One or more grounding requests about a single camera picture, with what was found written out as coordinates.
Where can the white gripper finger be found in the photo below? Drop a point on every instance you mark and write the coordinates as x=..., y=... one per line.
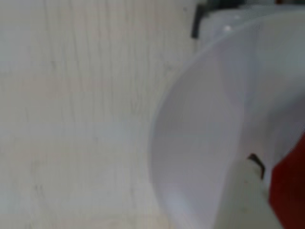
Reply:
x=243, y=198

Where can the red tuna sushi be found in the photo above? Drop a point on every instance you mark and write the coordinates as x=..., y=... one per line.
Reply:
x=288, y=181

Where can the white plate under tuna sushi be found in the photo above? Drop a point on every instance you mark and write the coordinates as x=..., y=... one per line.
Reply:
x=202, y=119

